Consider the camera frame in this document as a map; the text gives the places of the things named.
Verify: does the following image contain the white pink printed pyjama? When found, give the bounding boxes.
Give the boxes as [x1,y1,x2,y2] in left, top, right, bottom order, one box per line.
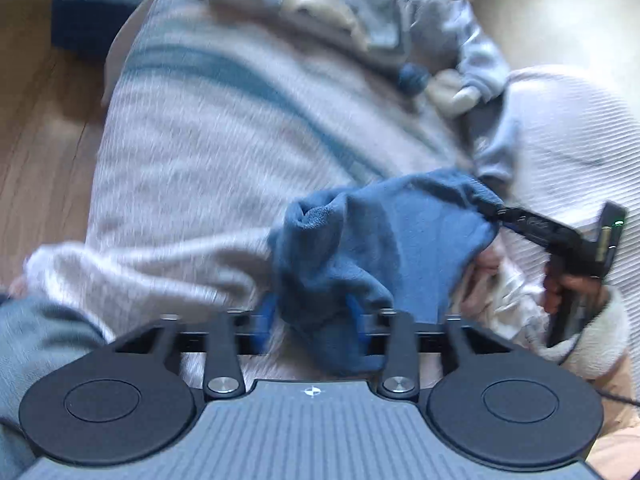
[450,245,567,357]

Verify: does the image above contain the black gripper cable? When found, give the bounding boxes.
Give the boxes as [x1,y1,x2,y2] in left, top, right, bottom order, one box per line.
[594,379,640,407]

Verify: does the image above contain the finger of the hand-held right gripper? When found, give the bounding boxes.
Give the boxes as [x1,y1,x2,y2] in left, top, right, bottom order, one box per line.
[481,204,524,234]

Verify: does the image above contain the person's right hand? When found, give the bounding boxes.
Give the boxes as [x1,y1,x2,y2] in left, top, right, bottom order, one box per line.
[543,264,608,314]

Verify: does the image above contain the white plush toy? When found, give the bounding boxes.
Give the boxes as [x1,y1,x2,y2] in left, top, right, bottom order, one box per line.
[425,67,482,117]

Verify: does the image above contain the blue printed footstool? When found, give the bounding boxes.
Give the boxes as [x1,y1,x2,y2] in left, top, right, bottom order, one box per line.
[52,0,174,57]

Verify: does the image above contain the blue fleece pants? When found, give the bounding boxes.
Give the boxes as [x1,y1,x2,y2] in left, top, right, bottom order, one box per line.
[267,167,506,377]

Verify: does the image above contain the person's right forearm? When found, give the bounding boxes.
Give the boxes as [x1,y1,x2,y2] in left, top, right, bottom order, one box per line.
[547,285,640,480]

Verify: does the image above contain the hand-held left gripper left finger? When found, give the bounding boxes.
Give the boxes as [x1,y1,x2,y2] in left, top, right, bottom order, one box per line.
[107,295,278,402]

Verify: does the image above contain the grey-blue sweatshirt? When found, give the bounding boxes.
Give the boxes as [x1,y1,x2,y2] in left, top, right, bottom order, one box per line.
[400,0,524,197]

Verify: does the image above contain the person's grey trouser leg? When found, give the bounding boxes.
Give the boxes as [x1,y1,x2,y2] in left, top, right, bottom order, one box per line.
[0,292,109,480]

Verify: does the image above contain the cream folded cloth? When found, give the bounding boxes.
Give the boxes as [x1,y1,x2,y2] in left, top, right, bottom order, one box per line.
[279,0,372,47]

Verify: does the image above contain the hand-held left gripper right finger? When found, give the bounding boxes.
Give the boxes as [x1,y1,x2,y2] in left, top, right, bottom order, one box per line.
[345,293,506,402]

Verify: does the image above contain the blue fuzzy slipper sock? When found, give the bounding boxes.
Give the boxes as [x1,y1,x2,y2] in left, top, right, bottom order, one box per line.
[397,62,431,97]

